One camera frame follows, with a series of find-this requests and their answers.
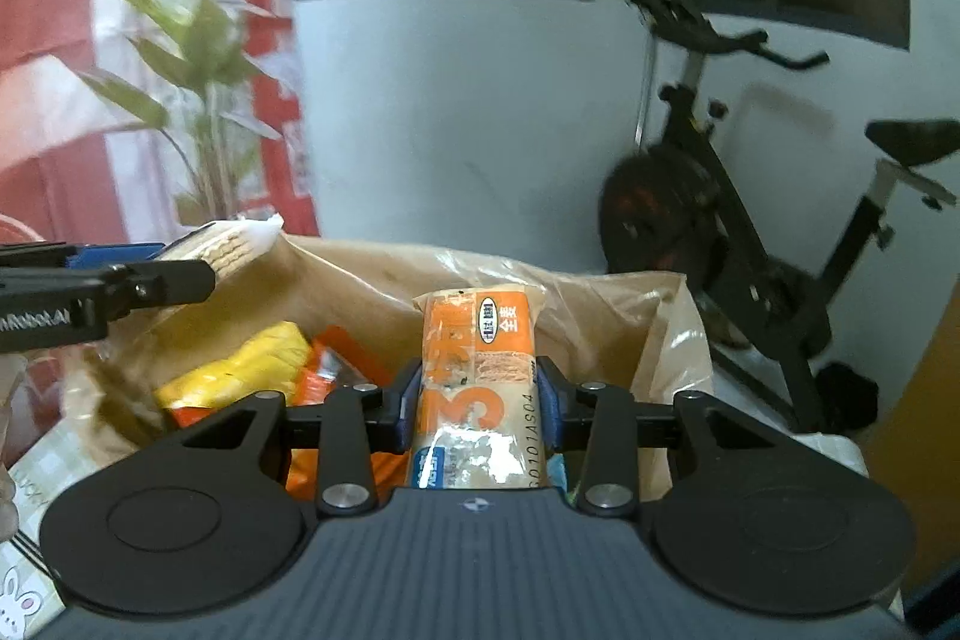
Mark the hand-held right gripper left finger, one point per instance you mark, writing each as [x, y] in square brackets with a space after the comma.
[406, 407]

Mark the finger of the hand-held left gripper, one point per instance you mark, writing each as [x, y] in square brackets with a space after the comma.
[112, 255]
[161, 284]

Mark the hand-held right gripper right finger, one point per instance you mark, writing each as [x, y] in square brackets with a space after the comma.
[547, 407]

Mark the clear biscuit packet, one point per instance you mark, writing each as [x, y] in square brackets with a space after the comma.
[225, 246]

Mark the orange cracker sleeve packet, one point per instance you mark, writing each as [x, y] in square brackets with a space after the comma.
[476, 385]

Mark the orange snack packet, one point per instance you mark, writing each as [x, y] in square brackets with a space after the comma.
[334, 377]

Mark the cardboard box with plastic liner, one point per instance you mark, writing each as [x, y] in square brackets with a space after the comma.
[592, 325]

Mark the yellow snack packet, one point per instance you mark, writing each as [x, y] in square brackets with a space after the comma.
[236, 370]

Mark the checked tablecloth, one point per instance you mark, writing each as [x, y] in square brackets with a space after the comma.
[26, 520]

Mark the black exercise bike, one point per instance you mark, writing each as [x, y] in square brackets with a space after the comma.
[720, 197]

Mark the metal pole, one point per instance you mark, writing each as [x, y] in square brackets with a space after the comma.
[646, 78]

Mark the wooden door panel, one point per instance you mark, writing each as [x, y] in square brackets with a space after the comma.
[926, 460]

